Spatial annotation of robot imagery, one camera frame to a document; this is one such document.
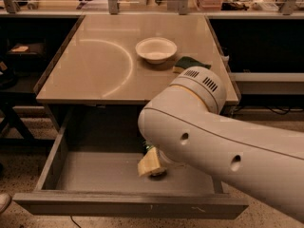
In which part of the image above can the green and yellow sponge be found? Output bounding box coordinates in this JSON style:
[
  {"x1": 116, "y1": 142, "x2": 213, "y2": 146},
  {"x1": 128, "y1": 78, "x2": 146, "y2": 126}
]
[{"x1": 173, "y1": 56, "x2": 211, "y2": 73}]

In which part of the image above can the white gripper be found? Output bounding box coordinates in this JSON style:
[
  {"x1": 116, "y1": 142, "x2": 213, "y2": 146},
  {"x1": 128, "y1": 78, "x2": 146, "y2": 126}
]
[{"x1": 138, "y1": 147, "x2": 185, "y2": 177}]

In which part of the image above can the grey cabinet with beige top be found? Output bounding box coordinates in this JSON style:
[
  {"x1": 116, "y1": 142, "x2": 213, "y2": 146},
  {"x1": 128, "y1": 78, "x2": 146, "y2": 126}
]
[{"x1": 37, "y1": 13, "x2": 239, "y2": 128}]

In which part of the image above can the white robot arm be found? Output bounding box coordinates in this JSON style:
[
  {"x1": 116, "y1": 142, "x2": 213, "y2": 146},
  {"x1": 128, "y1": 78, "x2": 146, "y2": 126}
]
[{"x1": 138, "y1": 66, "x2": 304, "y2": 221}]

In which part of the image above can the black stool frame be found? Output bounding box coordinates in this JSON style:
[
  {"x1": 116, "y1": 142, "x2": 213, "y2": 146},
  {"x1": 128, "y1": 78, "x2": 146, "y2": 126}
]
[{"x1": 0, "y1": 91, "x2": 54, "y2": 147}]

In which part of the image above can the open grey top drawer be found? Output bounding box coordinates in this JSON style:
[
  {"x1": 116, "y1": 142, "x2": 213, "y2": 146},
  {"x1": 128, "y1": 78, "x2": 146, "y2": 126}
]
[{"x1": 13, "y1": 105, "x2": 248, "y2": 219}]

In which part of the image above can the green soda can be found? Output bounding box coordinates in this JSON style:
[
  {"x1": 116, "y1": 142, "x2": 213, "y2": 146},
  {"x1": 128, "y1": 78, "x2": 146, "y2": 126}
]
[{"x1": 143, "y1": 141, "x2": 154, "y2": 153}]

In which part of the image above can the white shoe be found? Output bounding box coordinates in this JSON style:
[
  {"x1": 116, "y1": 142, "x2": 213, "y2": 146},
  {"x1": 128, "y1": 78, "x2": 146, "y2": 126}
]
[{"x1": 0, "y1": 193, "x2": 11, "y2": 214}]

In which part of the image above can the white bowl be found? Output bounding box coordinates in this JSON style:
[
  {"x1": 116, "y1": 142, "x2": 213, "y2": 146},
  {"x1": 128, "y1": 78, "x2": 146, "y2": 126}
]
[{"x1": 135, "y1": 37, "x2": 178, "y2": 65}]

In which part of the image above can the black cable on floor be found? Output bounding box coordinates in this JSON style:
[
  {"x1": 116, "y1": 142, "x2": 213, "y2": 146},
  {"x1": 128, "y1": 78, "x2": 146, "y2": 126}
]
[{"x1": 69, "y1": 215, "x2": 83, "y2": 228}]

